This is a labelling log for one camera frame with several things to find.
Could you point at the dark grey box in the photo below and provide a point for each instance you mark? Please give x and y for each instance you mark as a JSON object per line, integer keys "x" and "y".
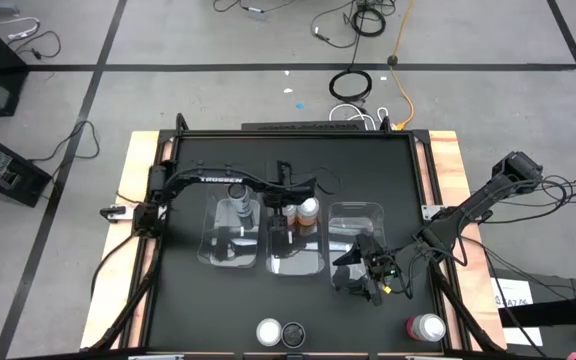
{"x": 558, "y": 287}

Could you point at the clear plastic bin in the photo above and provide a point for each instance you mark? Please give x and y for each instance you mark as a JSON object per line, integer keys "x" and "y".
{"x": 348, "y": 220}
{"x": 308, "y": 260}
{"x": 208, "y": 250}

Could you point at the black floor plug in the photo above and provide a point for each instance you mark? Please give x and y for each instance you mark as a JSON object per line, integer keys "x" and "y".
{"x": 392, "y": 61}

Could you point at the yellow tag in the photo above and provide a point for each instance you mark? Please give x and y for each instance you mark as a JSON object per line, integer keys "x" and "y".
{"x": 387, "y": 289}

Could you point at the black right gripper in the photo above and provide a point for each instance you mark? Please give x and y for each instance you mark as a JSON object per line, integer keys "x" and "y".
{"x": 385, "y": 270}

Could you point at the black table frame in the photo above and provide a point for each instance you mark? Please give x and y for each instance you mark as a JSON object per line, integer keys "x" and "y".
{"x": 293, "y": 134}

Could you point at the red bottle white cap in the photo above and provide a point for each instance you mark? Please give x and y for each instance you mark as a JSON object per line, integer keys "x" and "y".
{"x": 428, "y": 327}

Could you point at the white printed paper sheet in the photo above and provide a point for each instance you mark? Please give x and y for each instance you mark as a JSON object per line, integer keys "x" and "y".
{"x": 513, "y": 287}

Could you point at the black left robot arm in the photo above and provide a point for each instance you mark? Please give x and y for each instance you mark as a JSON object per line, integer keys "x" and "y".
{"x": 258, "y": 186}

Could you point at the black frame strut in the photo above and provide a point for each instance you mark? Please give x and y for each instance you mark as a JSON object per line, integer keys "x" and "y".
{"x": 135, "y": 295}
{"x": 450, "y": 300}

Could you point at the black flat bar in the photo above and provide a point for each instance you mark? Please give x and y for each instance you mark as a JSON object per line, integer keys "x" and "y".
{"x": 558, "y": 311}

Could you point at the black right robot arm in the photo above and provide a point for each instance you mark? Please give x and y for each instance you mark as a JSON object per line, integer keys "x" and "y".
{"x": 468, "y": 210}

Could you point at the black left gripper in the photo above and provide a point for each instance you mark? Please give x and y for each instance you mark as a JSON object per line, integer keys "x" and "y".
{"x": 280, "y": 196}

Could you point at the orange bottle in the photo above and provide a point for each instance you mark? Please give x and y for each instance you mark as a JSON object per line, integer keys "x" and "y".
{"x": 309, "y": 215}

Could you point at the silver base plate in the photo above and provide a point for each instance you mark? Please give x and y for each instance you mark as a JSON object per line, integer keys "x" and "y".
{"x": 118, "y": 212}
{"x": 430, "y": 212}

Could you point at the light wooden base board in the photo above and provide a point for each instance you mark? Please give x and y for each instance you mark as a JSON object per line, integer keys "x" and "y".
{"x": 138, "y": 165}

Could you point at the red and white Spindrift can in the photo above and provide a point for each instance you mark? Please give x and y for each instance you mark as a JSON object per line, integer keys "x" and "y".
{"x": 269, "y": 332}

